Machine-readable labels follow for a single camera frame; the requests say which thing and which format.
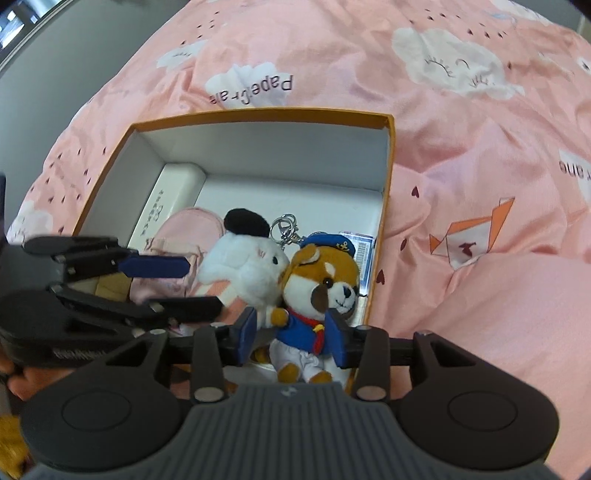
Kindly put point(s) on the dark framed window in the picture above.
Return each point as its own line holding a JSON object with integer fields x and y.
{"x": 14, "y": 18}

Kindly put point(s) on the pink fleece blanket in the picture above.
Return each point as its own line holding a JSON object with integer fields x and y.
{"x": 508, "y": 323}

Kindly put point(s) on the person's left hand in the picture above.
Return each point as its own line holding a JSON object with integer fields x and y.
{"x": 23, "y": 383}

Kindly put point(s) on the white plush with striped hat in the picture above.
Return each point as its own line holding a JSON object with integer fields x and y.
{"x": 244, "y": 267}

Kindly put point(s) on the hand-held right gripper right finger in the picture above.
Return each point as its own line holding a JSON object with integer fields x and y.
{"x": 334, "y": 339}

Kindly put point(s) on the yellow brown fabric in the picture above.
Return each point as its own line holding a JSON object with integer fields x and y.
{"x": 9, "y": 447}

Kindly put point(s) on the pink fabric pouch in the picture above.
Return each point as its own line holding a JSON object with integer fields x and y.
{"x": 180, "y": 230}

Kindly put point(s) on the sailor dog plush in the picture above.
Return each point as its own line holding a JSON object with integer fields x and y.
{"x": 323, "y": 277}

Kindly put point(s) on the white long box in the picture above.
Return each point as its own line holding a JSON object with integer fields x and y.
{"x": 171, "y": 194}

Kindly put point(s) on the clear card packet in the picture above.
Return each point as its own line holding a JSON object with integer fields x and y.
{"x": 364, "y": 258}

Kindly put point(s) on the orange cardboard box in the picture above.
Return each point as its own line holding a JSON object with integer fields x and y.
{"x": 277, "y": 152}

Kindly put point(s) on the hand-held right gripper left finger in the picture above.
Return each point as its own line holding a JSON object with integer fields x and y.
{"x": 247, "y": 332}

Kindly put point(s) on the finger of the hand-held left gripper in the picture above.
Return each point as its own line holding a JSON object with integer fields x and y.
{"x": 157, "y": 266}
{"x": 189, "y": 308}

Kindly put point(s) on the pink cloud print quilt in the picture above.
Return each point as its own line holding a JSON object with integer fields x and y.
{"x": 346, "y": 55}

